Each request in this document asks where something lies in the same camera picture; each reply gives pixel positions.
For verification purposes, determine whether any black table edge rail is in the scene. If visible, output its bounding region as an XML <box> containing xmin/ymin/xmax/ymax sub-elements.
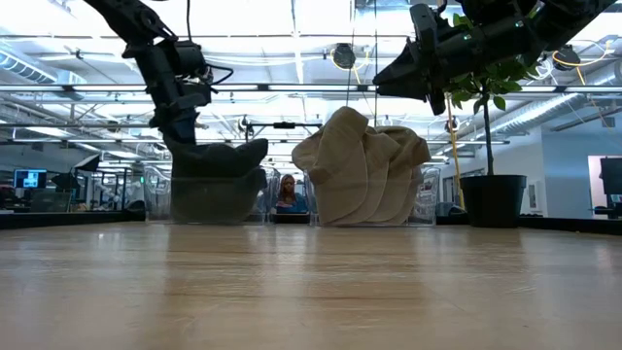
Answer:
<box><xmin>0</xmin><ymin>209</ymin><xmax>622</xmax><ymax>237</ymax></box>

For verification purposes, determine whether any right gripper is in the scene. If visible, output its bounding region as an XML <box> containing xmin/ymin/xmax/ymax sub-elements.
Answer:
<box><xmin>372</xmin><ymin>3</ymin><xmax>536</xmax><ymax>117</ymax></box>

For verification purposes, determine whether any black plant pot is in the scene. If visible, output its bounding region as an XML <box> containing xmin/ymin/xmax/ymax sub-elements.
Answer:
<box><xmin>459</xmin><ymin>174</ymin><xmax>529</xmax><ymax>229</ymax></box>

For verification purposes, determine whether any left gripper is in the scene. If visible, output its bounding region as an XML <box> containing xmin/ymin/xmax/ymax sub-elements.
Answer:
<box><xmin>135</xmin><ymin>41</ymin><xmax>208</xmax><ymax>147</ymax></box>

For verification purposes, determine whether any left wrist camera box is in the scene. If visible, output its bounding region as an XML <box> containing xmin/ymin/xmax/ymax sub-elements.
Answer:
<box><xmin>180</xmin><ymin>77</ymin><xmax>214</xmax><ymax>107</ymax></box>

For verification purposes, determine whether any long ceiling light rail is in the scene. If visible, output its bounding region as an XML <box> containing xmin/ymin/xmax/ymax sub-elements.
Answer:
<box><xmin>0</xmin><ymin>83</ymin><xmax>622</xmax><ymax>94</ymax></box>

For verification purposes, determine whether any clear plastic bin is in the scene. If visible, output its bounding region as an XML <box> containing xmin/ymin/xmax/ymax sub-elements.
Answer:
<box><xmin>143</xmin><ymin>164</ymin><xmax>282</xmax><ymax>226</ymax></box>
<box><xmin>303</xmin><ymin>166</ymin><xmax>442</xmax><ymax>228</ymax></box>

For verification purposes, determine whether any black ceiling cable reel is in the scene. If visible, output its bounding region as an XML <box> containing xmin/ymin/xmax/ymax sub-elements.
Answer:
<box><xmin>331</xmin><ymin>42</ymin><xmax>358</xmax><ymax>70</ymax></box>
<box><xmin>553</xmin><ymin>44</ymin><xmax>582</xmax><ymax>72</ymax></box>

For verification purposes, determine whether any dark wall monitor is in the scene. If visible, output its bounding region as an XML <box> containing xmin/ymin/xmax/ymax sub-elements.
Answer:
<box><xmin>600</xmin><ymin>157</ymin><xmax>622</xmax><ymax>195</ymax></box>

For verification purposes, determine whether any silver ventilation duct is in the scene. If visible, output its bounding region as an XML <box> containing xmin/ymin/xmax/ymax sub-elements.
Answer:
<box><xmin>498</xmin><ymin>91</ymin><xmax>584</xmax><ymax>135</ymax></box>

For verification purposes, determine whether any black hanging cable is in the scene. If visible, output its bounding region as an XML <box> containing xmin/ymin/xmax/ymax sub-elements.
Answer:
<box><xmin>372</xmin><ymin>0</ymin><xmax>379</xmax><ymax>127</ymax></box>

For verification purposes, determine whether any black overhead gantry frame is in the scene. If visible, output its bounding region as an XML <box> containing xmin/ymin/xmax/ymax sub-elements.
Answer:
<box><xmin>244</xmin><ymin>121</ymin><xmax>325</xmax><ymax>156</ymax></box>

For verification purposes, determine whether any monitor with blue screen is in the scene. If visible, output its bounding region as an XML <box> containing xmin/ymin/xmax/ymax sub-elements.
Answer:
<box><xmin>13</xmin><ymin>168</ymin><xmax>49</xmax><ymax>191</ymax></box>

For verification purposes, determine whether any dark grey baseball cap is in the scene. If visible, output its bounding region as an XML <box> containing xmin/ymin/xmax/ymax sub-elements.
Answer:
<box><xmin>164</xmin><ymin>138</ymin><xmax>270</xmax><ymax>180</ymax></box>

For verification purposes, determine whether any green leafy potted tree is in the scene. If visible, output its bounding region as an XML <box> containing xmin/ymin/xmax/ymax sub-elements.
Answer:
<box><xmin>444</xmin><ymin>12</ymin><xmax>555</xmax><ymax>177</ymax></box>

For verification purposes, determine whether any yellow hanging cable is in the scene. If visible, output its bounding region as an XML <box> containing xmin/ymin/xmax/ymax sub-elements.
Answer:
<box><xmin>445</xmin><ymin>99</ymin><xmax>466</xmax><ymax>210</ymax></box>

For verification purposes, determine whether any person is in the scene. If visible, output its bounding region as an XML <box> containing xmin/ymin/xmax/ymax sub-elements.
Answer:
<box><xmin>275</xmin><ymin>173</ymin><xmax>310</xmax><ymax>215</ymax></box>

